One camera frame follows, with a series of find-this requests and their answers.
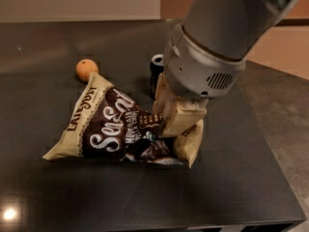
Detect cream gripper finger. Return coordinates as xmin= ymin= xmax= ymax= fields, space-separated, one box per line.
xmin=158 ymin=94 xmax=208 ymax=138
xmin=153 ymin=73 xmax=171 ymax=115

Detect brown sea salt chip bag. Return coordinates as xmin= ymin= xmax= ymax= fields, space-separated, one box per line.
xmin=43 ymin=72 xmax=204 ymax=165

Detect orange fruit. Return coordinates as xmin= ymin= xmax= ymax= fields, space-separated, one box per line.
xmin=75 ymin=59 xmax=98 ymax=82

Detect blue pepsi soda can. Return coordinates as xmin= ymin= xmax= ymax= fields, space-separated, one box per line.
xmin=150 ymin=54 xmax=164 ymax=97

